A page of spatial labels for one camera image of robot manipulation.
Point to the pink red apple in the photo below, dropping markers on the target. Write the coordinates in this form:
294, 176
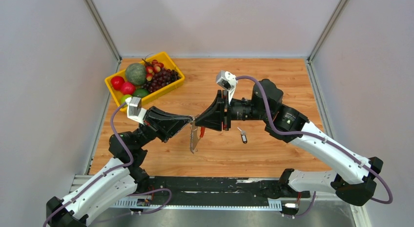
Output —
127, 88

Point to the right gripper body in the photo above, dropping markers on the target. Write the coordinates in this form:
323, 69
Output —
226, 115

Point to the red cherries bunch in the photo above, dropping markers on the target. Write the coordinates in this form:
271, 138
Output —
153, 69

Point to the dark purple grape bunch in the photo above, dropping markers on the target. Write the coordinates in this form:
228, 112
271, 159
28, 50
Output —
165, 78

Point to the metal key holder red handle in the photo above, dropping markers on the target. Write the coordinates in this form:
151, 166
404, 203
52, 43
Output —
196, 134

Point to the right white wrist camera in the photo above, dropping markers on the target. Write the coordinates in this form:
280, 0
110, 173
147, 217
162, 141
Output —
228, 82

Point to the green melon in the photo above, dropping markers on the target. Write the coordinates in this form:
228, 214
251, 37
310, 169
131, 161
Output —
135, 73

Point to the dark green lime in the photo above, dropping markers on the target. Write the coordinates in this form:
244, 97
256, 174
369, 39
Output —
140, 93

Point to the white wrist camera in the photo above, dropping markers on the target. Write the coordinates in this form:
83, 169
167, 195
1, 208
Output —
228, 82
135, 111

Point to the light green apple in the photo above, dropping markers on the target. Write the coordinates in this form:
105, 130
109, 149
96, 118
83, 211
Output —
124, 98

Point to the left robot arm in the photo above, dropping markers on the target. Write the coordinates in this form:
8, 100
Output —
122, 175

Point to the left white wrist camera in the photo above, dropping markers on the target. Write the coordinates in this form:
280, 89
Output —
135, 111

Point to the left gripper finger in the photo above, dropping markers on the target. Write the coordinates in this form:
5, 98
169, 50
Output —
165, 116
168, 129

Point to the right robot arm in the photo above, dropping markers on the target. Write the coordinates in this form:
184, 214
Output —
352, 178

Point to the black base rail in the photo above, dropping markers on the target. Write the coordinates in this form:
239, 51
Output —
215, 193

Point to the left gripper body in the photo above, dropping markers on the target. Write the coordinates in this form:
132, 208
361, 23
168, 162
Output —
151, 128

